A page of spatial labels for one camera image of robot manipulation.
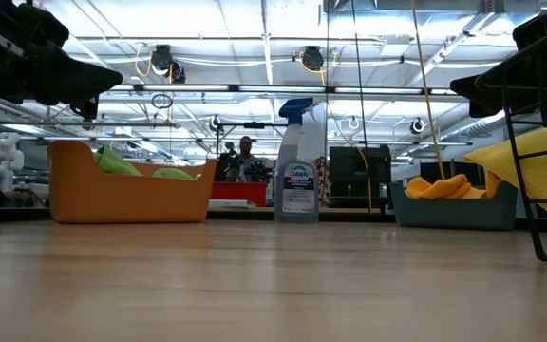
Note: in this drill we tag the red bin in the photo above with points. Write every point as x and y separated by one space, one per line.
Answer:
238 194

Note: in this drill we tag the blue-capped spray bottle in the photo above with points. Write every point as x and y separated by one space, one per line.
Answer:
297 190

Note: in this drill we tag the grey-blue plastic basket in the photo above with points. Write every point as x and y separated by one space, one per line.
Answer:
454 214

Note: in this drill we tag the yellow microfiber towel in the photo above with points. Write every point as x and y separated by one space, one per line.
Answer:
492 161

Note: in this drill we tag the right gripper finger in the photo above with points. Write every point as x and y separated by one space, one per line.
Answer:
487 95

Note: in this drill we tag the person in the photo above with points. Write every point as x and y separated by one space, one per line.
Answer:
246 145

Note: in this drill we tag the green microfiber towel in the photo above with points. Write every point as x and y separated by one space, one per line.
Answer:
174 174
112 164

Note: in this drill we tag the orange plastic basket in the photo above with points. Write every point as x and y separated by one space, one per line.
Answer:
126 199

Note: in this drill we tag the long ceiling light bar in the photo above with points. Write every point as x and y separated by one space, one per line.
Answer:
278 89

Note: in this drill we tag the black metal gantry frame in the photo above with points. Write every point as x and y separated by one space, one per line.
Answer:
254 125

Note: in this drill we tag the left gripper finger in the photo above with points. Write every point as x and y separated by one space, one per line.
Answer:
79 78

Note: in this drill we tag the black aluminium table frame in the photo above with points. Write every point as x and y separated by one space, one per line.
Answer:
7 214

